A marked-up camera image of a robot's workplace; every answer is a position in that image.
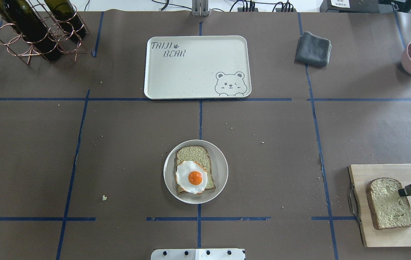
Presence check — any bread slice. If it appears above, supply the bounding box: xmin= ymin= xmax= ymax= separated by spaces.
xmin=366 ymin=178 xmax=411 ymax=230
xmin=174 ymin=146 xmax=216 ymax=194

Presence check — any white round plate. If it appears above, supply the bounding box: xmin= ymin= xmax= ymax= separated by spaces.
xmin=163 ymin=140 xmax=228 ymax=204

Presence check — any fried egg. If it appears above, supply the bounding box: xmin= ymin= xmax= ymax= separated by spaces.
xmin=175 ymin=161 xmax=208 ymax=194

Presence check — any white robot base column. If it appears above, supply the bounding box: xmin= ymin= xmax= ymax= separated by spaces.
xmin=150 ymin=248 xmax=246 ymax=260

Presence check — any cream bear tray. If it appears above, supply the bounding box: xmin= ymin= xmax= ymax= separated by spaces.
xmin=144 ymin=35 xmax=252 ymax=99

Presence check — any wooden cutting board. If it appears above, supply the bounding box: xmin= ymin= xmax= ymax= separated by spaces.
xmin=348 ymin=164 xmax=411 ymax=247

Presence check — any grey folded cloth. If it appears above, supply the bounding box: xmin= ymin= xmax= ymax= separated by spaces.
xmin=295 ymin=31 xmax=331 ymax=67

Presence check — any black equipment box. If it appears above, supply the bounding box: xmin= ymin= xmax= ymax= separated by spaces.
xmin=319 ymin=0 xmax=411 ymax=13

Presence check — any green wine bottle back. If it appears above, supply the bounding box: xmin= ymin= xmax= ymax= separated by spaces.
xmin=45 ymin=0 xmax=87 ymax=42

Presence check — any green wine bottle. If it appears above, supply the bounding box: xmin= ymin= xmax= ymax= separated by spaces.
xmin=45 ymin=0 xmax=87 ymax=42
xmin=0 ymin=0 xmax=22 ymax=35
xmin=4 ymin=0 xmax=61 ymax=61

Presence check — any green wine bottle middle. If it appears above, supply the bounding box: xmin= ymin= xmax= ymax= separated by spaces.
xmin=4 ymin=0 xmax=61 ymax=61

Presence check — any green wine bottle front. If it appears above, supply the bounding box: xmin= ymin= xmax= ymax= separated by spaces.
xmin=0 ymin=0 xmax=22 ymax=35

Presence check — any aluminium frame post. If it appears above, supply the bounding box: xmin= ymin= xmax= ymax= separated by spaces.
xmin=192 ymin=0 xmax=210 ymax=17

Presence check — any copper wire bottle rack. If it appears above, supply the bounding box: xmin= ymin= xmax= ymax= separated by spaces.
xmin=0 ymin=0 xmax=89 ymax=64

